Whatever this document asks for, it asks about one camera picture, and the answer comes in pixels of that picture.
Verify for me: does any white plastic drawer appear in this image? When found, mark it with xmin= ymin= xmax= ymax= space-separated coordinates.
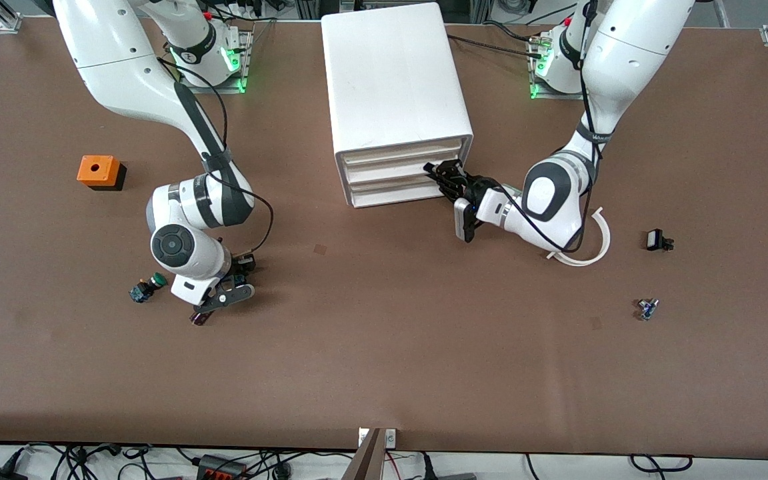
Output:
xmin=337 ymin=137 xmax=470 ymax=167
xmin=345 ymin=159 xmax=439 ymax=182
xmin=348 ymin=175 xmax=446 ymax=197
xmin=351 ymin=187 xmax=451 ymax=209

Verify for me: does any white drawer cabinet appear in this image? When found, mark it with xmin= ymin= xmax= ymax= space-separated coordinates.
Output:
xmin=321 ymin=2 xmax=475 ymax=209

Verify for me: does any orange button enclosure box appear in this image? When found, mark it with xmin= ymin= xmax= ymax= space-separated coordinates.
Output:
xmin=77 ymin=155 xmax=127 ymax=192

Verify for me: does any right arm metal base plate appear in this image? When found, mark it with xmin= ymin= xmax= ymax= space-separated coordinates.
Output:
xmin=177 ymin=25 xmax=253 ymax=94

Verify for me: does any white curved plastic clip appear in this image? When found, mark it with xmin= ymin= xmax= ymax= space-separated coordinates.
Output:
xmin=547 ymin=207 xmax=611 ymax=267

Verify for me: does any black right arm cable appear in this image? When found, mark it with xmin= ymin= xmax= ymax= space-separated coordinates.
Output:
xmin=156 ymin=57 xmax=275 ymax=257

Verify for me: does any black looped cable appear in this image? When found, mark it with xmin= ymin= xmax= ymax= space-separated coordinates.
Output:
xmin=629 ymin=455 xmax=695 ymax=473

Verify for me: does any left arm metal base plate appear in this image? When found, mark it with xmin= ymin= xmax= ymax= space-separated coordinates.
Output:
xmin=529 ymin=33 xmax=600 ymax=101

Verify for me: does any green push button switch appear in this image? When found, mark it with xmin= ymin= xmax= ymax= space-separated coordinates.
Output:
xmin=129 ymin=272 xmax=169 ymax=304

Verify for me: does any black orange power strip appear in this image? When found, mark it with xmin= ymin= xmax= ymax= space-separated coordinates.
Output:
xmin=197 ymin=455 xmax=249 ymax=480

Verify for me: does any grey camera mount bar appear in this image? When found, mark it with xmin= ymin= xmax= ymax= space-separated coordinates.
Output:
xmin=342 ymin=428 xmax=382 ymax=480

